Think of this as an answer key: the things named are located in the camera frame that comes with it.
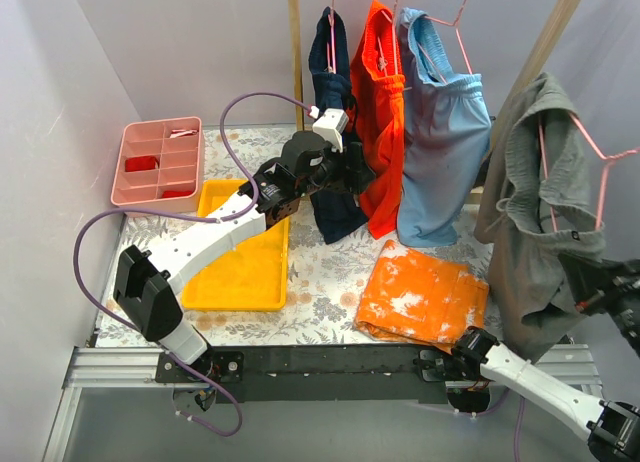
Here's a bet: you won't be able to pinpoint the pink hanger with red shorts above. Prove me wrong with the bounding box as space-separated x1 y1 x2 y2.
376 0 404 98

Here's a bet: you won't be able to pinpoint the white red cloth back compartment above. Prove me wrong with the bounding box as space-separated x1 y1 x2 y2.
169 129 199 139

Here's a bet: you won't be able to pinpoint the pink hanger with blue shorts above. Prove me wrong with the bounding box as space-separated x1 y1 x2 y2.
418 0 473 83

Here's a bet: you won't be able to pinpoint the red orange shorts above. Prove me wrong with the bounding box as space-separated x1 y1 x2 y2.
350 0 405 239

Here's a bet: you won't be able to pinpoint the pink divided organizer box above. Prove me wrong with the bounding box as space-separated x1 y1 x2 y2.
111 116 204 213

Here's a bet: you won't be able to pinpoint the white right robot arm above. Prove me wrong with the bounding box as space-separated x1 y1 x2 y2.
452 253 639 461

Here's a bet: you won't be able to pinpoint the orange white folded shorts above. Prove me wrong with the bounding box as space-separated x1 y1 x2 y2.
354 240 489 354

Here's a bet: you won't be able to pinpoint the light blue shorts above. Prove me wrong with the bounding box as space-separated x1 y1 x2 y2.
397 8 492 248

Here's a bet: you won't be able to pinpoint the wooden clothes rack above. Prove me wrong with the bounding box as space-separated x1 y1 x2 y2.
287 0 582 129

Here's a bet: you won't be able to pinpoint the yellow plastic tray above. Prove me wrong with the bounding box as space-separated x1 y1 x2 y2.
181 178 291 312

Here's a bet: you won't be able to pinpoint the red cloth front compartment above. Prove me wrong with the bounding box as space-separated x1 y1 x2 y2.
161 190 193 199

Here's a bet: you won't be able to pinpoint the pink wire hanger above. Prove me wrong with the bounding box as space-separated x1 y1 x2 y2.
537 112 639 230

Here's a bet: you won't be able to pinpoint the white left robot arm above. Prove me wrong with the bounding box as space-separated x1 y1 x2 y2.
113 131 375 382

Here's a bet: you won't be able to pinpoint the pink hanger with navy shorts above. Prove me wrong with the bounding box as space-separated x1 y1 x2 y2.
327 0 337 73

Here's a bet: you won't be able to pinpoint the red folded cloth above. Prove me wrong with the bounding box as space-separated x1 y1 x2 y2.
124 155 160 173

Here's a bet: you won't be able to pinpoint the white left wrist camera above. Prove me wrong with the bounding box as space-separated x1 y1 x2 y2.
309 106 349 153

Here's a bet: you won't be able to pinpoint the grey shorts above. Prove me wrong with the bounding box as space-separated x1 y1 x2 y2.
474 73 605 362

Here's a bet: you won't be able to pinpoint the navy blue shorts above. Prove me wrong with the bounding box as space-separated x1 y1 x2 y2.
308 6 368 244

